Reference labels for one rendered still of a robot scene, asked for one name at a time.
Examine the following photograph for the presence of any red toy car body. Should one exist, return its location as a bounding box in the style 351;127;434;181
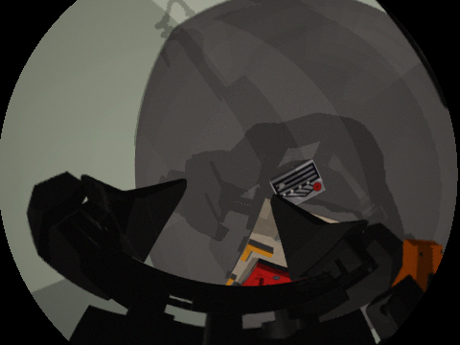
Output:
241;258;291;287

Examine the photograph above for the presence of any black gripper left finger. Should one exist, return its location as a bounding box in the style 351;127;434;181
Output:
80;173;187;264

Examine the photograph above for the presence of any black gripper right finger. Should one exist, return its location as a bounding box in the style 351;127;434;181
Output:
269;195;368;281

